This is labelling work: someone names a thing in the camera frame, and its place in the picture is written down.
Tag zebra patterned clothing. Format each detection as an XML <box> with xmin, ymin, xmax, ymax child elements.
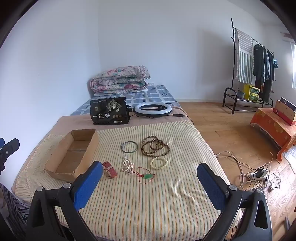
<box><xmin>0</xmin><ymin>183</ymin><xmax>30</xmax><ymax>241</ymax></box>

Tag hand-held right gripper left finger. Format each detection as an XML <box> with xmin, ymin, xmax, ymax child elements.
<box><xmin>25</xmin><ymin>161</ymin><xmax>104</xmax><ymax>241</ymax></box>

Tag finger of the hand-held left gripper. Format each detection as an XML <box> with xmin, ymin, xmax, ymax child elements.
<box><xmin>0</xmin><ymin>138</ymin><xmax>20</xmax><ymax>171</ymax></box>

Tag tangle of floor cables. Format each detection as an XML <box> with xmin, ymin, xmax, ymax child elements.
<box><xmin>215</xmin><ymin>151</ymin><xmax>281</xmax><ymax>193</ymax></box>

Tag table with orange cloth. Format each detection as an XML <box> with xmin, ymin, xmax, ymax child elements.
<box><xmin>250</xmin><ymin>108</ymin><xmax>296</xmax><ymax>161</ymax></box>

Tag yellow box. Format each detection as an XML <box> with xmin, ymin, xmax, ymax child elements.
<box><xmin>243</xmin><ymin>84</ymin><xmax>260</xmax><ymax>102</ymax></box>

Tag black charger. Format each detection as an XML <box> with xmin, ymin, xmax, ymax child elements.
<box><xmin>254</xmin><ymin>167</ymin><xmax>269</xmax><ymax>178</ymax></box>

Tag green bangle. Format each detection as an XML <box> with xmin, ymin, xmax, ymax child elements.
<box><xmin>122</xmin><ymin>141</ymin><xmax>138</xmax><ymax>153</ymax></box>

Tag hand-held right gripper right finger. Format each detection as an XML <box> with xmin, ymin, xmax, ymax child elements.
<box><xmin>197</xmin><ymin>163</ymin><xmax>273</xmax><ymax>241</ymax></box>

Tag striped yellow blanket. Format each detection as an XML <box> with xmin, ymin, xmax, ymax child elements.
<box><xmin>11</xmin><ymin>120</ymin><xmax>243</xmax><ymax>241</ymax></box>

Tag red strap watch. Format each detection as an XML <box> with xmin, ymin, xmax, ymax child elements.
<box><xmin>102</xmin><ymin>161</ymin><xmax>116</xmax><ymax>178</ymax></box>

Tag blue plaid bed sheet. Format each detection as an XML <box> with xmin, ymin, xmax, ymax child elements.
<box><xmin>69</xmin><ymin>84</ymin><xmax>182</xmax><ymax>116</ymax></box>

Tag black ring light cable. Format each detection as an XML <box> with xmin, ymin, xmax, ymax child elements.
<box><xmin>171</xmin><ymin>113</ymin><xmax>197</xmax><ymax>127</ymax></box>

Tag tan cardboard box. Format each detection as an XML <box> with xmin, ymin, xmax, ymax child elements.
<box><xmin>273</xmin><ymin>100</ymin><xmax>296</xmax><ymax>123</ymax></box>

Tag jade pendant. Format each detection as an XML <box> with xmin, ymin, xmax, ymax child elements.
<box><xmin>136</xmin><ymin>167</ymin><xmax>155</xmax><ymax>184</ymax></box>

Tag white pearl necklace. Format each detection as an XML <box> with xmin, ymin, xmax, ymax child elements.
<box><xmin>121</xmin><ymin>156</ymin><xmax>135</xmax><ymax>175</ymax></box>

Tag dark hanging clothes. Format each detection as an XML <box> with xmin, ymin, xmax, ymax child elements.
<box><xmin>253</xmin><ymin>44</ymin><xmax>275</xmax><ymax>102</ymax></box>

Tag black clothes rack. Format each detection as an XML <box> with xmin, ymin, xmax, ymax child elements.
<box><xmin>222</xmin><ymin>18</ymin><xmax>277</xmax><ymax>114</ymax></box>

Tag white ring light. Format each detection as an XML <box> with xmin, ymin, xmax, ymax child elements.
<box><xmin>134</xmin><ymin>103</ymin><xmax>173</xmax><ymax>116</ymax></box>

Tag white power strip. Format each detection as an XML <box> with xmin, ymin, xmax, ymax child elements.
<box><xmin>248</xmin><ymin>171</ymin><xmax>266</xmax><ymax>180</ymax></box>

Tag window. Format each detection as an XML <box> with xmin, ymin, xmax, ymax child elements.
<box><xmin>290</xmin><ymin>42</ymin><xmax>296</xmax><ymax>90</ymax></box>

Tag brown wooden bead necklace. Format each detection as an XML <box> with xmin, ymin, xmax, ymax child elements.
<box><xmin>141</xmin><ymin>136</ymin><xmax>170</xmax><ymax>158</ymax></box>

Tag tan blanket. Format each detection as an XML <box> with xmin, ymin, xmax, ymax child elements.
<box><xmin>52</xmin><ymin>107</ymin><xmax>192</xmax><ymax>137</ymax></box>

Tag folded floral quilt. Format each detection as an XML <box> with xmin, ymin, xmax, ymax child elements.
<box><xmin>90</xmin><ymin>65</ymin><xmax>151</xmax><ymax>94</ymax></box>

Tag dark blue box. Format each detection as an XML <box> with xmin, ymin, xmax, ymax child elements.
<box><xmin>280</xmin><ymin>97</ymin><xmax>296</xmax><ymax>112</ymax></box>

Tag white bead bracelet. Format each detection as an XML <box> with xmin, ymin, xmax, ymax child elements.
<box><xmin>150</xmin><ymin>157</ymin><xmax>168</xmax><ymax>170</ymax></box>

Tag striped hanging cloth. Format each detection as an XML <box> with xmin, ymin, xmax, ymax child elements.
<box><xmin>235</xmin><ymin>28</ymin><xmax>255</xmax><ymax>84</ymax></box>

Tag black snack bag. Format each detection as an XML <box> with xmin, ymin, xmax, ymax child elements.
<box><xmin>90</xmin><ymin>97</ymin><xmax>129</xmax><ymax>126</ymax></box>

